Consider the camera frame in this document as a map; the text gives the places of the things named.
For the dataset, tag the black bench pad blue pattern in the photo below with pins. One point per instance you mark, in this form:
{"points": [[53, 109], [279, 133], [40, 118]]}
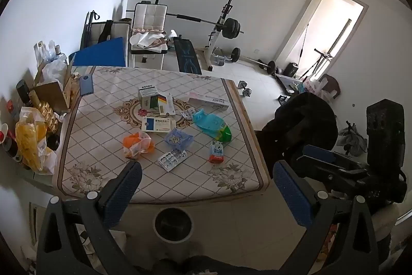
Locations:
{"points": [[186, 57]]}

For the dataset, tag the green white medicine box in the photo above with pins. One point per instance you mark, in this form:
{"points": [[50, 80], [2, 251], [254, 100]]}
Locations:
{"points": [[147, 97]]}

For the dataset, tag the brown plastic chair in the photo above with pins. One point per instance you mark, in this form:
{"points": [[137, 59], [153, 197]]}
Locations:
{"points": [[331, 85]]}

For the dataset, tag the blue flat case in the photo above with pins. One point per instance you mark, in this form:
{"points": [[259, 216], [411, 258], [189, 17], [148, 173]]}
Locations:
{"points": [[87, 85]]}

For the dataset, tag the white cloth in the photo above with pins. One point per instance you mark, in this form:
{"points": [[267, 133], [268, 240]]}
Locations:
{"points": [[148, 39]]}

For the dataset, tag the clear plastic storage box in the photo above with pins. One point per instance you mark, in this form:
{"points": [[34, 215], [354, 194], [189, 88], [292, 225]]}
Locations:
{"points": [[289, 84]]}

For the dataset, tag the grey cloth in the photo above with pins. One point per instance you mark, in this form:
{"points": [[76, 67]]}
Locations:
{"points": [[354, 139]]}

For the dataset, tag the long white toothpaste box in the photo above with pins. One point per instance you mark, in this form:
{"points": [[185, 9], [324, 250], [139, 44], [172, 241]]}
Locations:
{"points": [[209, 102]]}

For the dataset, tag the small silver blister pack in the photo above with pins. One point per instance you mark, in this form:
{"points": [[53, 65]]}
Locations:
{"points": [[188, 114]]}

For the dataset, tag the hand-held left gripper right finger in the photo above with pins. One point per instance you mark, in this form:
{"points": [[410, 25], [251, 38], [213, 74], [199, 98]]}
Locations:
{"points": [[289, 191]]}

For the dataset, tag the blue foam mat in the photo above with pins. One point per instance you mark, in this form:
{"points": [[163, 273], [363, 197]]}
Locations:
{"points": [[99, 53]]}

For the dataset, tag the black box speaker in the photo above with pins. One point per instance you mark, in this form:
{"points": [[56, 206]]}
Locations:
{"points": [[291, 70]]}

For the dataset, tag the barbell with small plates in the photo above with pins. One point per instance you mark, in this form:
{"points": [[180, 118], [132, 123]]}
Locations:
{"points": [[271, 67]]}

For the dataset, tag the black white folding chair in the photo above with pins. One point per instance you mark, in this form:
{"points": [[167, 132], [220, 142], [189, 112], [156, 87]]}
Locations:
{"points": [[96, 28]]}

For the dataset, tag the small chrome dumbbell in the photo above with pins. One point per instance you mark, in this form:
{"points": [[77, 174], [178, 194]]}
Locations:
{"points": [[242, 84], [247, 92]]}

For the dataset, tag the large silver blister pack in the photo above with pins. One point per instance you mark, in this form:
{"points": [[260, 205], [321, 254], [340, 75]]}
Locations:
{"points": [[172, 159]]}

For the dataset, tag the blue green plastic package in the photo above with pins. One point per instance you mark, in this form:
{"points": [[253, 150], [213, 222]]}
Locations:
{"points": [[212, 126]]}

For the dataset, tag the patterned quilted table cover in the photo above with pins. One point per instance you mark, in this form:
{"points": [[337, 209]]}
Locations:
{"points": [[96, 139]]}

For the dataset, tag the red white milk carton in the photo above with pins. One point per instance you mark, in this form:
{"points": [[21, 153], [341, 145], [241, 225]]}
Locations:
{"points": [[216, 152]]}

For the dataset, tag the white padded weight bench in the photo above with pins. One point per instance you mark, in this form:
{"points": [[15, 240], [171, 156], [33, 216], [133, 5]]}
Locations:
{"points": [[149, 17]]}

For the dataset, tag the striped white medicine box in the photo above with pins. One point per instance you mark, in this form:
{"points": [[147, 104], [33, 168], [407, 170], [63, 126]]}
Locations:
{"points": [[166, 106]]}

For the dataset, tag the blue plastic wrapper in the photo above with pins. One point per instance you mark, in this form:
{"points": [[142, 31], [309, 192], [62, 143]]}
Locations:
{"points": [[178, 138]]}

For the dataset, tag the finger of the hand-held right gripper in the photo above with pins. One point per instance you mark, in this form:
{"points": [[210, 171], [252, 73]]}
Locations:
{"points": [[317, 168], [318, 152]]}

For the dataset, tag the dark sauce bottle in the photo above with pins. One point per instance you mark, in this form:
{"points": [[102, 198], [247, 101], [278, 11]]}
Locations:
{"points": [[11, 147]]}

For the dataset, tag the yellow plastic bag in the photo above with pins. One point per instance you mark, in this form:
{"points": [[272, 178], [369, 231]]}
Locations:
{"points": [[32, 139]]}

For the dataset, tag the cardboard box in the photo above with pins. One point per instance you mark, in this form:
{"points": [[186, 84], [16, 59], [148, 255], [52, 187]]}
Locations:
{"points": [[51, 94]]}

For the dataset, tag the barbell with thick plates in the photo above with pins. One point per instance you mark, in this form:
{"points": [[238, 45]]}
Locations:
{"points": [[232, 27]]}

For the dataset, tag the gold patterned bottle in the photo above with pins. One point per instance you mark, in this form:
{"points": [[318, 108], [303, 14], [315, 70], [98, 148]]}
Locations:
{"points": [[45, 112]]}

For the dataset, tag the clear plastic bottle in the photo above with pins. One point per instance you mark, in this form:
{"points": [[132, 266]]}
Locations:
{"points": [[53, 48]]}

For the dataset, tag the round grey waste bin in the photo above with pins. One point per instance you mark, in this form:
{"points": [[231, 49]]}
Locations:
{"points": [[173, 223]]}

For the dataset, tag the small grey container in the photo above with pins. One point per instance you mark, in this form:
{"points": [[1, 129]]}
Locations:
{"points": [[220, 60]]}

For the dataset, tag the blue white medicine box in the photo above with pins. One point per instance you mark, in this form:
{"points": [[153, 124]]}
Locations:
{"points": [[158, 125]]}

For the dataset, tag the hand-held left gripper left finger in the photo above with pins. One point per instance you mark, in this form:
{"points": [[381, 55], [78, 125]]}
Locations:
{"points": [[127, 183]]}

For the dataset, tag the black tripod stand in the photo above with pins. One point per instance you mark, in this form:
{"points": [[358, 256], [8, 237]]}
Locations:
{"points": [[320, 62]]}

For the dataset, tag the white pink plastic bag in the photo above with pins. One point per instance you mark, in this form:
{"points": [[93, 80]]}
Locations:
{"points": [[313, 85]]}

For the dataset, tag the orange plastic bag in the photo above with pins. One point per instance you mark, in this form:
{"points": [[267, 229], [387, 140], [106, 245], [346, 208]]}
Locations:
{"points": [[138, 144]]}

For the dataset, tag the white barbell rack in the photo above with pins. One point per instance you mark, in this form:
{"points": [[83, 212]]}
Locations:
{"points": [[215, 36]]}

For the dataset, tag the white door frame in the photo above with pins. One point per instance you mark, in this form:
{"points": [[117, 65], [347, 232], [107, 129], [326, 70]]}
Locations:
{"points": [[286, 36]]}

